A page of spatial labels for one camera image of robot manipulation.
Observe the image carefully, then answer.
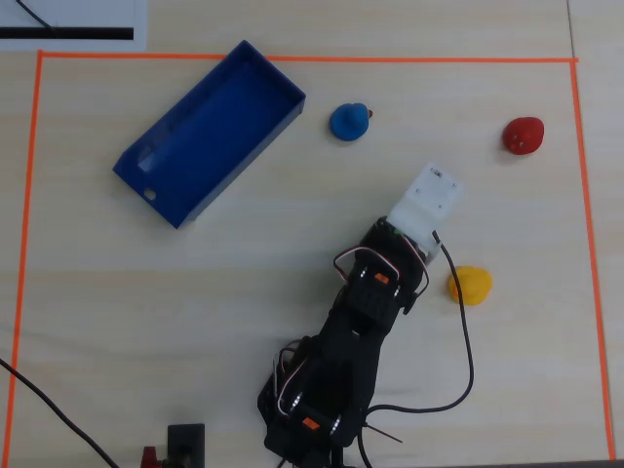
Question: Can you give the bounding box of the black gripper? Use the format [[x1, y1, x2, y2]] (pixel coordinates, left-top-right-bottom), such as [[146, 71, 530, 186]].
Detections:
[[359, 217, 431, 299]]

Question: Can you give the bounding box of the yellow rubber duck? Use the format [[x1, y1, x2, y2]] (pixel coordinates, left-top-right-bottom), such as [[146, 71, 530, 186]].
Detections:
[[447, 265, 493, 307]]

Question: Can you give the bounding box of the blue rubber duck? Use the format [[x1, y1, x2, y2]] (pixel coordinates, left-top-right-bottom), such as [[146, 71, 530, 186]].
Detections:
[[329, 102, 374, 142]]

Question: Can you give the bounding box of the red rubber duck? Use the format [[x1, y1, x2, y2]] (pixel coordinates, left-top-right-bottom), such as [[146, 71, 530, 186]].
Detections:
[[502, 116, 545, 156]]

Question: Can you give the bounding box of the blue plastic box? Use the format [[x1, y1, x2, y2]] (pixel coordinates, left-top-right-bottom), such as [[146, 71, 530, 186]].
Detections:
[[111, 39, 307, 230]]

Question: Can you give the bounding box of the orange tape strip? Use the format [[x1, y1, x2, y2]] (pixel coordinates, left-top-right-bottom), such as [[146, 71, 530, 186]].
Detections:
[[5, 51, 45, 443], [37, 50, 580, 65], [569, 60, 616, 460]]

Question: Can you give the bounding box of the black clamp stand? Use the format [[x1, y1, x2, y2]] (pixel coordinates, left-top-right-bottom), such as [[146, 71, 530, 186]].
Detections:
[[167, 422, 207, 468]]

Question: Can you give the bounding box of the white camera box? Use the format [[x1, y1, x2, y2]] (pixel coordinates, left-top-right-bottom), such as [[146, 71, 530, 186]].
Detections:
[[387, 161, 464, 267]]

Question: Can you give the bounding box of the black camera cable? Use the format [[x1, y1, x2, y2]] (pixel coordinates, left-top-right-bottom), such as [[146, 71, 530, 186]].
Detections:
[[358, 228, 476, 468]]

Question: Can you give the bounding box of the black thick cable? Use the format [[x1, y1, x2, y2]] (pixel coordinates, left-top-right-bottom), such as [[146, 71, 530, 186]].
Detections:
[[0, 358, 121, 468]]

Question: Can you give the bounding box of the thin black cable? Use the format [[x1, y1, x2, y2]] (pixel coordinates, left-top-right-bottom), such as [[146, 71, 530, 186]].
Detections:
[[16, 0, 59, 34]]

